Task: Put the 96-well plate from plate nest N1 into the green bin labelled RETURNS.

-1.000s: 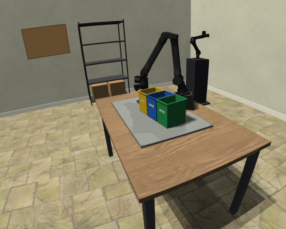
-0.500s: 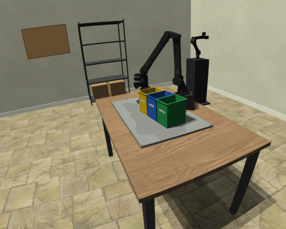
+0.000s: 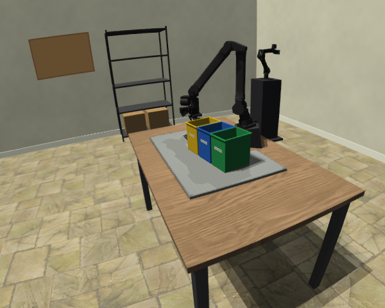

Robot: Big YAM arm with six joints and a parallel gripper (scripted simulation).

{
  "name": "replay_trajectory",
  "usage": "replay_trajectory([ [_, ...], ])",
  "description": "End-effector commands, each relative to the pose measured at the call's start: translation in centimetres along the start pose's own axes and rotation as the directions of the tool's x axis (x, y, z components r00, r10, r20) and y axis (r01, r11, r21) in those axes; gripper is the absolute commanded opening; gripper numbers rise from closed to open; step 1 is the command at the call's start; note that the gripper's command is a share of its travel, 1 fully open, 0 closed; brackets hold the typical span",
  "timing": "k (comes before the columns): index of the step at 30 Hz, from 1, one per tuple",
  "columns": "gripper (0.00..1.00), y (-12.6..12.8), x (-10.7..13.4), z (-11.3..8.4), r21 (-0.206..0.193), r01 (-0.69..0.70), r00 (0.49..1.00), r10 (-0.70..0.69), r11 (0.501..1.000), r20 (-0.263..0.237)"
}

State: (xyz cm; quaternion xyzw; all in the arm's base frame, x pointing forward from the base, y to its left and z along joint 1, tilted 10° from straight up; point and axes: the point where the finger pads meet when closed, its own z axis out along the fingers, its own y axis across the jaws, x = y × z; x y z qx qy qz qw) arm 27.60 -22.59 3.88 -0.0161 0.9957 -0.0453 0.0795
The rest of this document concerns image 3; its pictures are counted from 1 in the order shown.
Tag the green open-top bin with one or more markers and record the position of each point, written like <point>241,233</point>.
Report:
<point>230,148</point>

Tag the yellow open bin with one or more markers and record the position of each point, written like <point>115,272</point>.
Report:
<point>192,132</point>

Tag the blue open bin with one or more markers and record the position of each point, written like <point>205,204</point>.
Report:
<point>204,138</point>

